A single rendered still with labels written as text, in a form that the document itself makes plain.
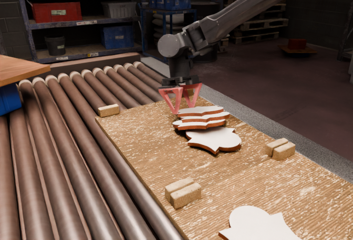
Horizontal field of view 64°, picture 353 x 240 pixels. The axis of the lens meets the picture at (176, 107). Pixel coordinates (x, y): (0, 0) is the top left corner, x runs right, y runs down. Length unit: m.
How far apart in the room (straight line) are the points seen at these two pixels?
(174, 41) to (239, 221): 0.43
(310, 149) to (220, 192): 0.31
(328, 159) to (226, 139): 0.25
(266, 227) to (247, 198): 0.08
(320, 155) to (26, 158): 0.70
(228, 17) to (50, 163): 0.53
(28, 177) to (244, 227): 0.46
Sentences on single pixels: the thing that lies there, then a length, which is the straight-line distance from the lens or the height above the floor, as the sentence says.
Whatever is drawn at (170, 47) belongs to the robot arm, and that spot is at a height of 1.15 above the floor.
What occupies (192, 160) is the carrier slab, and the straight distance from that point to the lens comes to 0.65.
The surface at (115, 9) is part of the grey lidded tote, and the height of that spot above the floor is 0.78.
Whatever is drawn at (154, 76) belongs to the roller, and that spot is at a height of 0.91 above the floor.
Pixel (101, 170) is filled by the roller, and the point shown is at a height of 0.92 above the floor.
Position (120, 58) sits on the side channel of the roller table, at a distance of 1.40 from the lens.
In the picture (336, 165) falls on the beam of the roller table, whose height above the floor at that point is 0.92.
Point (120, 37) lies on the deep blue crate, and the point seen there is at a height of 0.33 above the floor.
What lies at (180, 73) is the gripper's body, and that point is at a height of 1.07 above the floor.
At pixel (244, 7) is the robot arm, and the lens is 0.68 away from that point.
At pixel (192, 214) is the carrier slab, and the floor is 0.94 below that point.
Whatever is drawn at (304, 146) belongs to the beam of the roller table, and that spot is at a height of 0.92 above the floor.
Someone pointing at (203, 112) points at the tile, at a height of 0.98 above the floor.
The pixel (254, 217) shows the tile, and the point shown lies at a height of 0.95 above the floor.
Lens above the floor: 1.32
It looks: 26 degrees down
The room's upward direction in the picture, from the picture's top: straight up
